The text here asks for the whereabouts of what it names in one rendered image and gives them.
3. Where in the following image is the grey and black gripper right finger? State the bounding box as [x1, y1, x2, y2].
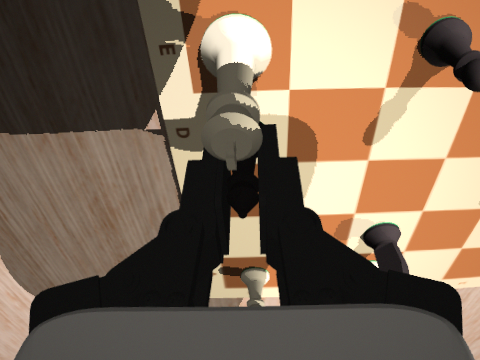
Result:
[257, 124, 463, 336]

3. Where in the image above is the wooden chessboard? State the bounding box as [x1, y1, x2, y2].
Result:
[138, 0, 480, 298]

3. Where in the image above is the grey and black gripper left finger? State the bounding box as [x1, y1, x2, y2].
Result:
[29, 148, 231, 334]

